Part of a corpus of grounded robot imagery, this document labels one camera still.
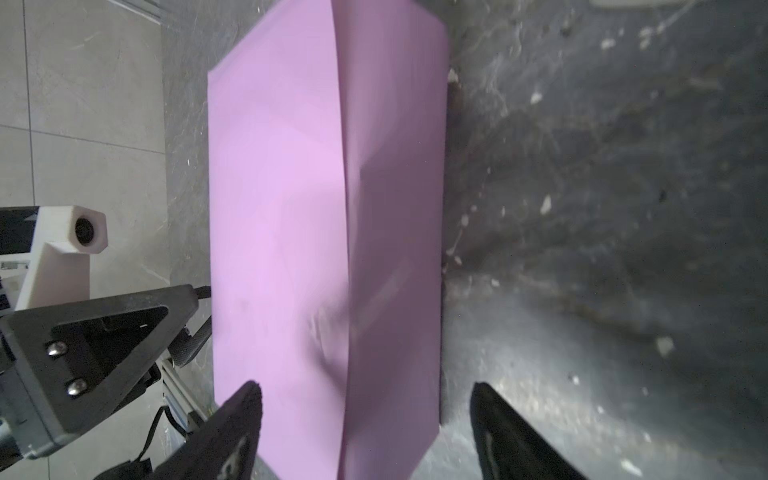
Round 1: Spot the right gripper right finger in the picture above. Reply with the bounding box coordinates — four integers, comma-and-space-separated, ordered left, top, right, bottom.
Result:
469, 382, 585, 480

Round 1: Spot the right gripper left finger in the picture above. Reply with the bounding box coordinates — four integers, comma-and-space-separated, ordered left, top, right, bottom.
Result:
149, 381, 263, 480

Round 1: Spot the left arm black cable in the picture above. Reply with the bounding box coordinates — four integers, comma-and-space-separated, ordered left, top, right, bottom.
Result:
92, 404, 190, 480

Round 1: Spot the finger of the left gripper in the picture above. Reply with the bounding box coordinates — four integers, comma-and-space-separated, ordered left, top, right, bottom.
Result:
168, 317, 212, 368
1, 285, 200, 459

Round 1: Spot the white tape dispenser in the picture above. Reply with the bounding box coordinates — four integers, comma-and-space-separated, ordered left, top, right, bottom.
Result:
589, 0, 688, 9

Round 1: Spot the pink wrapping paper sheet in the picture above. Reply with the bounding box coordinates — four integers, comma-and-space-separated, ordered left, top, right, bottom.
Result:
207, 1, 449, 479

